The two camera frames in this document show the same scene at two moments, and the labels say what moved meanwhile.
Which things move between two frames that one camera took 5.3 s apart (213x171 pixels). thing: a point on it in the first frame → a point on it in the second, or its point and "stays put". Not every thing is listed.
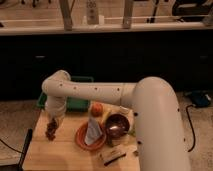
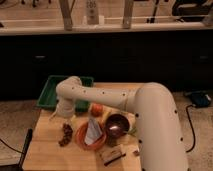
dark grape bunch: [51, 130] → [68, 132]
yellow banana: [105, 116] stays put
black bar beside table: [25, 148] stays put
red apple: [97, 109] stays put
